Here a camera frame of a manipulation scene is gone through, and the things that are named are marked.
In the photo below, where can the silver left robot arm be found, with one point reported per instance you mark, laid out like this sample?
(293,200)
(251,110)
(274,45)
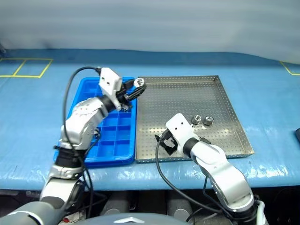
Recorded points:
(79,122)

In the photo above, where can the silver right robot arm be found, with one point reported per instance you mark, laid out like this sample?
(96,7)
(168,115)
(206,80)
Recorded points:
(218,164)

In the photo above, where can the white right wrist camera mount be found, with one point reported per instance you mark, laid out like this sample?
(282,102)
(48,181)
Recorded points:
(179,127)

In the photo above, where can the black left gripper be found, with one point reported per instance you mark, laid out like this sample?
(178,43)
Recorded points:
(123,95)

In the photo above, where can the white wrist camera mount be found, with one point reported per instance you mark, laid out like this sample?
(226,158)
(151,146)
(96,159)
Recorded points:
(109,79)
(179,127)

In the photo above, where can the dark object at table edge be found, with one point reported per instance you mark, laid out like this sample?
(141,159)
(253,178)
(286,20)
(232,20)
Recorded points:
(297,135)

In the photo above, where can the blue compartment tray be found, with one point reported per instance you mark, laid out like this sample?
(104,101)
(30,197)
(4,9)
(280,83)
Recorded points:
(117,131)

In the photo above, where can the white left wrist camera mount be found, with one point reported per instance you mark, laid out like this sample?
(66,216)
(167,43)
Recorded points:
(109,79)

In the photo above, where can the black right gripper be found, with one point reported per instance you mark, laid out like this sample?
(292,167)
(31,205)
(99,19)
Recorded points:
(170,140)

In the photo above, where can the metal roller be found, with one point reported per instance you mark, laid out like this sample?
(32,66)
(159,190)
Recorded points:
(196,119)
(208,120)
(139,82)

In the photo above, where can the dark rounded cylinder shape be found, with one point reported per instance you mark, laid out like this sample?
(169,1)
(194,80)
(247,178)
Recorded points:
(179,206)
(116,204)

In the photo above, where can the yellow tape corner marking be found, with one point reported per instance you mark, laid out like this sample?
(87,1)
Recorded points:
(289,69)

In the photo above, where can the perforated steel tray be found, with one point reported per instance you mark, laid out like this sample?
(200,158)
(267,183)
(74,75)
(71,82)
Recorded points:
(178,103)

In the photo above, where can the yellow tape double rectangle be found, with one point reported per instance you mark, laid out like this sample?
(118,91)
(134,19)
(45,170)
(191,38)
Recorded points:
(25,68)

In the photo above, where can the grey robot torso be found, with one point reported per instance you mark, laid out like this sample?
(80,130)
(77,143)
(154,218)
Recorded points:
(70,218)

